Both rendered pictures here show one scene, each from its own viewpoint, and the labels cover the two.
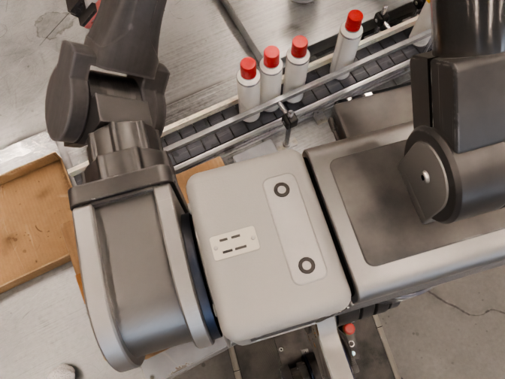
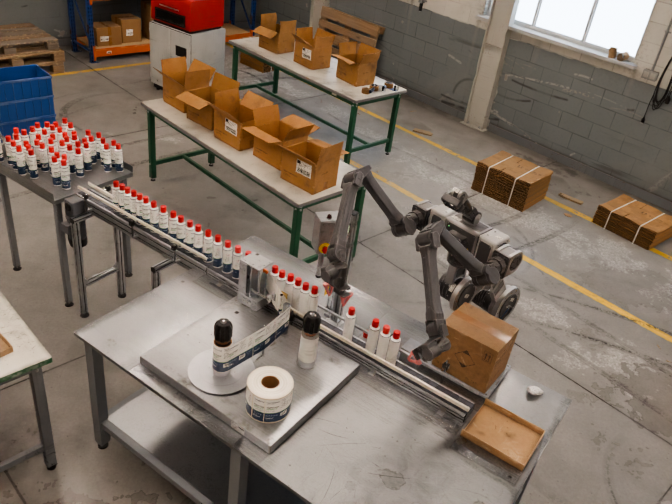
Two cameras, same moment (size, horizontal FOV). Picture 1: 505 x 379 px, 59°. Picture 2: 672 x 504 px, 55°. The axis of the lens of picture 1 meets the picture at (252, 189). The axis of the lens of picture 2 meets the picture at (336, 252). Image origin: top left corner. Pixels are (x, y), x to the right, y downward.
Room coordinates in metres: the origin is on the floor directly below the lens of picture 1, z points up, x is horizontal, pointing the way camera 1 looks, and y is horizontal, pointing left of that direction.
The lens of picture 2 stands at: (2.19, 1.84, 3.03)
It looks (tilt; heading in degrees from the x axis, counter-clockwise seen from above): 32 degrees down; 237
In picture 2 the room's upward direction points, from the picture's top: 8 degrees clockwise
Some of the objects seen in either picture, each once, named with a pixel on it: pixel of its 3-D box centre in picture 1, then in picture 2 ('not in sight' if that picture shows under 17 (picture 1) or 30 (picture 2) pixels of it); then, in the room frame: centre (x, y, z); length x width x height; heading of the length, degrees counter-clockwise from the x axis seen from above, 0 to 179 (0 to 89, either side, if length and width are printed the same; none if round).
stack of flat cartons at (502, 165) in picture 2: not in sight; (511, 180); (-2.82, -2.56, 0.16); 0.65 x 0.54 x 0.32; 109
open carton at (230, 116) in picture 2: not in sight; (239, 119); (0.21, -2.87, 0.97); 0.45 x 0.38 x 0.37; 17
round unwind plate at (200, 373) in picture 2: not in sight; (221, 370); (1.34, -0.24, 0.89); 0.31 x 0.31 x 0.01
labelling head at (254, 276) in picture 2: not in sight; (255, 281); (0.99, -0.69, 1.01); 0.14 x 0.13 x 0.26; 115
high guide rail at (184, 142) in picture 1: (291, 94); (380, 339); (0.57, -0.10, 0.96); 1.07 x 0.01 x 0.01; 115
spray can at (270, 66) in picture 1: (270, 80); (383, 342); (0.59, -0.05, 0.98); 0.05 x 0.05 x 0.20
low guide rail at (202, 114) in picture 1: (276, 82); (371, 354); (0.63, -0.07, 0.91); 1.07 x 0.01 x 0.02; 115
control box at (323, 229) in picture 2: not in sight; (332, 232); (0.69, -0.48, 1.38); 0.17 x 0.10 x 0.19; 170
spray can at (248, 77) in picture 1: (249, 91); (393, 347); (0.56, 0.00, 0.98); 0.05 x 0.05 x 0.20
